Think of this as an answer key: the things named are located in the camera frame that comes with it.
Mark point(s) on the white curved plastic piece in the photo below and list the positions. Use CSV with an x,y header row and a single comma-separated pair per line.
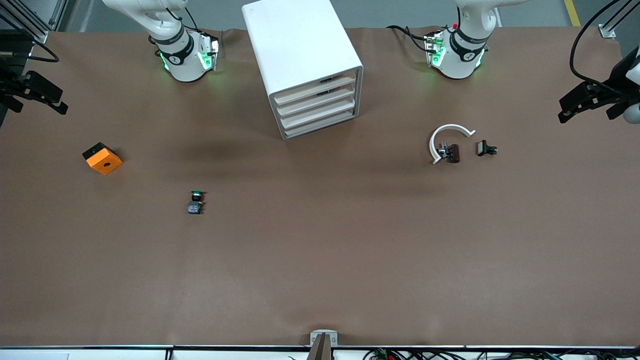
x,y
452,128

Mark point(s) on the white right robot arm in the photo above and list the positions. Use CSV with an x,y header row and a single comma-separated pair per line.
x,y
182,62

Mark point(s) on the green push button switch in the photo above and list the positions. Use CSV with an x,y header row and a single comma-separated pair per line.
x,y
195,206

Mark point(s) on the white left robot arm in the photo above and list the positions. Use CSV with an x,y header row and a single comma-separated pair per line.
x,y
462,56

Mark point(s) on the orange box with black side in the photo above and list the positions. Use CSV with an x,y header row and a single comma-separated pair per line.
x,y
105,162

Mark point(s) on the small black clip component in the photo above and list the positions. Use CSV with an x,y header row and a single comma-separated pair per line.
x,y
483,148

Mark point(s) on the brown camera mount bar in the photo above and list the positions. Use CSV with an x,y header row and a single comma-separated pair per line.
x,y
320,351

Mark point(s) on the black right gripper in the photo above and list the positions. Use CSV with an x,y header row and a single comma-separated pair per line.
x,y
11,82

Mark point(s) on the brown table cover sheet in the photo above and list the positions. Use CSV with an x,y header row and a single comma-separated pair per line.
x,y
320,250

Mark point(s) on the dark brown small component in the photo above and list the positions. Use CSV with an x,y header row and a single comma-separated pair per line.
x,y
453,153

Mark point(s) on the aluminium frame profile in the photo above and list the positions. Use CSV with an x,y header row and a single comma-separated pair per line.
x,y
607,32
39,37

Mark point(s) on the grey metal bracket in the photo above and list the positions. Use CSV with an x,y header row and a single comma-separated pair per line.
x,y
315,337

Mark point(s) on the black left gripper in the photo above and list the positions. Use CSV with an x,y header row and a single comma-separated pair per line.
x,y
616,79

